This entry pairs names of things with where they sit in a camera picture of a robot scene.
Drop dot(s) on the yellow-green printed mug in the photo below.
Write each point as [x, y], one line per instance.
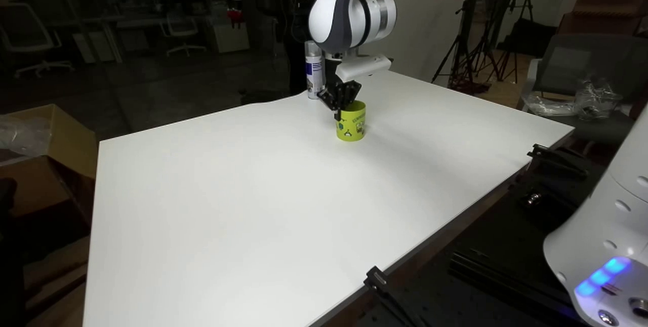
[352, 123]

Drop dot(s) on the black aluminium rail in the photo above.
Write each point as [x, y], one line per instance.
[506, 279]

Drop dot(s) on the clear plastic wrap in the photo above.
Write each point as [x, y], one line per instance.
[23, 134]

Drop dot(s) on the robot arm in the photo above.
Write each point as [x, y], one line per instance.
[349, 8]

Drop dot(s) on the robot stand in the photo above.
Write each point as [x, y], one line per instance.
[486, 266]

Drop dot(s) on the white desk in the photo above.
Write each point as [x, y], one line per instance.
[116, 26]

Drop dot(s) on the group of black tripods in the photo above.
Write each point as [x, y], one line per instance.
[468, 38]

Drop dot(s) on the cardboard box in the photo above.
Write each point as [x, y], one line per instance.
[55, 165]

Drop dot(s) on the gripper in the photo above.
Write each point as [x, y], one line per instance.
[332, 73]

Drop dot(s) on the stack of cardboard boxes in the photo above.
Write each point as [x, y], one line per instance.
[607, 3]

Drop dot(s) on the white office chair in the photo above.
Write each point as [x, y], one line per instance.
[30, 38]
[183, 33]

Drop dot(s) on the clear plastic bag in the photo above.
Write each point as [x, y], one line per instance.
[587, 100]

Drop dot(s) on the grey armchair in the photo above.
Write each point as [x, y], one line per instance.
[582, 58]

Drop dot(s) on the black clamp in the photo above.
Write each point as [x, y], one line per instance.
[386, 291]
[557, 161]

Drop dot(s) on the white spray can blue label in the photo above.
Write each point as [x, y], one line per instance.
[314, 71]

